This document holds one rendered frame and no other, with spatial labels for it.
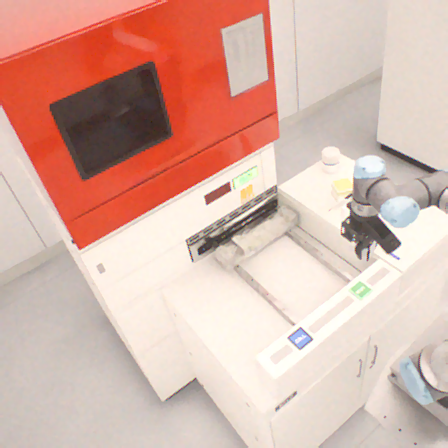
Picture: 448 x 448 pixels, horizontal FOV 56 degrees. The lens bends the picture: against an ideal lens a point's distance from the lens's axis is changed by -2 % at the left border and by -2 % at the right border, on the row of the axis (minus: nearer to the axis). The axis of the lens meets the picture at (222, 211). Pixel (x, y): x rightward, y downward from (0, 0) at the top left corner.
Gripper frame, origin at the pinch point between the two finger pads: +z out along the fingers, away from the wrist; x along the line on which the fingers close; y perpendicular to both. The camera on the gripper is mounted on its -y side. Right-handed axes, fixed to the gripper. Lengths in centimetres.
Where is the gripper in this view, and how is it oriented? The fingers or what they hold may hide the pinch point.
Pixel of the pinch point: (365, 261)
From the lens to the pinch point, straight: 133.9
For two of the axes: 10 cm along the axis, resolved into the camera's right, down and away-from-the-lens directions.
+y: -5.8, -4.8, 6.6
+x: -8.0, 4.8, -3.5
